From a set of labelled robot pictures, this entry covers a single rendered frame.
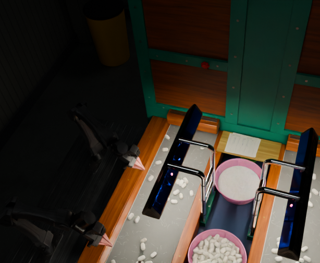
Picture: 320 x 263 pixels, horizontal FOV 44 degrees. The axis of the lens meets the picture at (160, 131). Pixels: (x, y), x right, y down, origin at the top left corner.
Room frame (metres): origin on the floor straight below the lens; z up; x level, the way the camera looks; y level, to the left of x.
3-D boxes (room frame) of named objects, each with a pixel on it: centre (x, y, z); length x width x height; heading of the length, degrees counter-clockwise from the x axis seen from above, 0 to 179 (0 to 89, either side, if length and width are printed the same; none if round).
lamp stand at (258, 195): (0.88, -0.48, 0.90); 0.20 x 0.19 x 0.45; 153
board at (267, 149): (1.32, -0.48, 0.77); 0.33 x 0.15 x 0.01; 63
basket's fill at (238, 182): (1.12, -0.38, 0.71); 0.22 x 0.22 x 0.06
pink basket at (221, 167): (1.12, -0.38, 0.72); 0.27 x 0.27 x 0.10
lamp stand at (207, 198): (1.06, -0.12, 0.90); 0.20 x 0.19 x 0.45; 153
